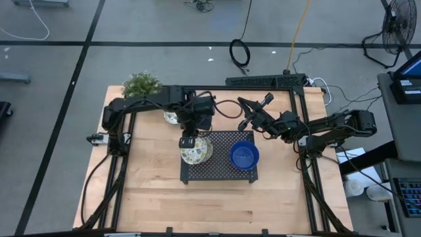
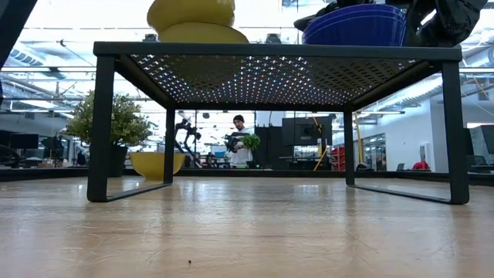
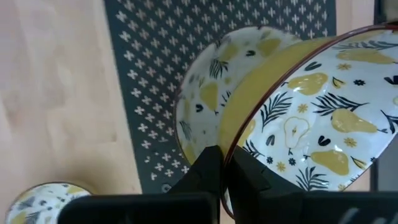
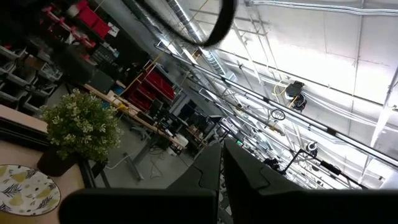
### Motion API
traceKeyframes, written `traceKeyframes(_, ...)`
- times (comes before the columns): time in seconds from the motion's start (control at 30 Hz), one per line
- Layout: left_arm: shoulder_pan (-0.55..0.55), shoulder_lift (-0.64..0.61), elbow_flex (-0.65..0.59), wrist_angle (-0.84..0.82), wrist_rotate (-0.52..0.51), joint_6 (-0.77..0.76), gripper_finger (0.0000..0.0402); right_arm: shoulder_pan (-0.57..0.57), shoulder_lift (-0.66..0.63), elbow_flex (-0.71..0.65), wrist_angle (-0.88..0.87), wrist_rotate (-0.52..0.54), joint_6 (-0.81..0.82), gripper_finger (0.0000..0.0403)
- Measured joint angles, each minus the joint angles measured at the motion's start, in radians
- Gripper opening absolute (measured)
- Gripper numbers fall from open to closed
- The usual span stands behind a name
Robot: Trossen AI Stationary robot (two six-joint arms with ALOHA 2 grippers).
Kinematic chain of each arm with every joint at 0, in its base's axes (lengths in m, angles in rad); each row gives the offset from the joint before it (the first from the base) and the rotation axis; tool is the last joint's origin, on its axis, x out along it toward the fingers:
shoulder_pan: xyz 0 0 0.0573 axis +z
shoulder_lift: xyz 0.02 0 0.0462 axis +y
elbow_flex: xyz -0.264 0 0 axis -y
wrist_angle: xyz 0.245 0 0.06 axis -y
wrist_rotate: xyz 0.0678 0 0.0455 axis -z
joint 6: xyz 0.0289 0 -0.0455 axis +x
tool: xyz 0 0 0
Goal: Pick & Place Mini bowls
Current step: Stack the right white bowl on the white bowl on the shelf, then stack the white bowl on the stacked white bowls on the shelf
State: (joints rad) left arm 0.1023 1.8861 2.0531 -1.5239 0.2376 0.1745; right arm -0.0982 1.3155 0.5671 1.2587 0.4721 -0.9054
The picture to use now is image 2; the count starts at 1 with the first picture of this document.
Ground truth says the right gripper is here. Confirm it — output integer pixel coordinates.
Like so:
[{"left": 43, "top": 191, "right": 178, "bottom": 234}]
[{"left": 404, "top": 0, "right": 489, "bottom": 48}]

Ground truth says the blue plastic bowl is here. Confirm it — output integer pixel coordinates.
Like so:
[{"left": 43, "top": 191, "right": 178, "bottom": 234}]
[{"left": 301, "top": 3, "right": 408, "bottom": 47}]

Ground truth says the yellow patterned mini bowl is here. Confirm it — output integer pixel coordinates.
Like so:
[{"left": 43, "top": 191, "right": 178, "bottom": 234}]
[
  {"left": 157, "top": 22, "right": 250, "bottom": 44},
  {"left": 146, "top": 0, "right": 236, "bottom": 34},
  {"left": 128, "top": 152, "right": 185, "bottom": 181}
]

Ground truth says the black perforated metal shelf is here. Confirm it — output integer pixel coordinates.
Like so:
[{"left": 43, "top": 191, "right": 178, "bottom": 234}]
[{"left": 86, "top": 41, "right": 471, "bottom": 205}]

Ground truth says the black cabinet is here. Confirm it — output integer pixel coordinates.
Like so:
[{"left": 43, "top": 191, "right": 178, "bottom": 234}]
[{"left": 254, "top": 115, "right": 333, "bottom": 171}]

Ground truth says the small green plant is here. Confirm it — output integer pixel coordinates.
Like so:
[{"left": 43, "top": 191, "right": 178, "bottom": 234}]
[{"left": 242, "top": 134, "right": 262, "bottom": 152}]

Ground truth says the red rack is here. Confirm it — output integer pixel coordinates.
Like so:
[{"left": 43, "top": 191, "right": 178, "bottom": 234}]
[{"left": 330, "top": 145, "right": 347, "bottom": 171}]

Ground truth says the black handheld device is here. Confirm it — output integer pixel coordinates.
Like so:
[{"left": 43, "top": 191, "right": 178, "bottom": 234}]
[{"left": 225, "top": 133, "right": 242, "bottom": 154}]

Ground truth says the person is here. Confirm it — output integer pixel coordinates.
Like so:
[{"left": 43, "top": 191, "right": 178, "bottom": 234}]
[{"left": 225, "top": 114, "right": 256, "bottom": 170}]

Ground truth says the green potted plant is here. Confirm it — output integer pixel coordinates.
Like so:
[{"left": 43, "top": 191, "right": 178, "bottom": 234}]
[{"left": 63, "top": 90, "right": 154, "bottom": 178}]

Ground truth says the black monitor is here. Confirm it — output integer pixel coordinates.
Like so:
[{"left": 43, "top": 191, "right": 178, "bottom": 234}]
[{"left": 8, "top": 133, "right": 39, "bottom": 151}]

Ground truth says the black office chair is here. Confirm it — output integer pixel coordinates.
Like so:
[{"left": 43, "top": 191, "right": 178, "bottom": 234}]
[{"left": 0, "top": 144, "right": 22, "bottom": 170}]

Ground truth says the thick yellow hanging cable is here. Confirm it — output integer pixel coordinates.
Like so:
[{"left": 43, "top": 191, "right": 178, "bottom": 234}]
[{"left": 354, "top": 113, "right": 365, "bottom": 165}]

